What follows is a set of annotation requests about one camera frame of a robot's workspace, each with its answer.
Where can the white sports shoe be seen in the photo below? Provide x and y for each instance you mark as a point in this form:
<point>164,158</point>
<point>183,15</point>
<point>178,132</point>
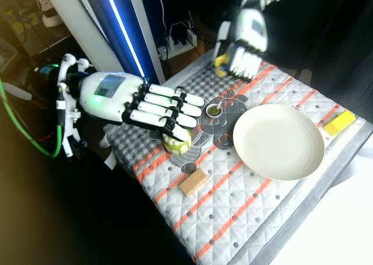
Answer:
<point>48,10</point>

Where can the bag of yellow corn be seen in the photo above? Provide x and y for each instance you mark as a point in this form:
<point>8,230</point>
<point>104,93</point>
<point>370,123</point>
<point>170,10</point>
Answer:
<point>220,60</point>

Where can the white column with blue light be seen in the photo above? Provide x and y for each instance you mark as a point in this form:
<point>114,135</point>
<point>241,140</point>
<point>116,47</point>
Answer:
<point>87,29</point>

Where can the grey quilt with bear print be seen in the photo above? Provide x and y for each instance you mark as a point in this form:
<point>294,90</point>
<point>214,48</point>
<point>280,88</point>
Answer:
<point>233,212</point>

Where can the yellow block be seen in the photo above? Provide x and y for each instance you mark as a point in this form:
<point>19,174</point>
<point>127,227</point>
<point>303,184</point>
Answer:
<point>339,123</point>

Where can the white power strip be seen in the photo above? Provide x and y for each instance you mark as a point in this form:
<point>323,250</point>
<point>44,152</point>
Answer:
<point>175,48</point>

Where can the small bowl with spoon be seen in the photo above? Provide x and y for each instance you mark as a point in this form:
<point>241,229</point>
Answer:
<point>214,110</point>

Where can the brown wooden block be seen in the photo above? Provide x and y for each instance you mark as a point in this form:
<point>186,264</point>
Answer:
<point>193,182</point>

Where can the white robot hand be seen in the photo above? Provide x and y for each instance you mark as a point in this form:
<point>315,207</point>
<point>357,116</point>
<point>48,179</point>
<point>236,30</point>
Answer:
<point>247,35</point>
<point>102,102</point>

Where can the cream round plate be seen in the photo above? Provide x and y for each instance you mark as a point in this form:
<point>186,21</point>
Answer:
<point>277,142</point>

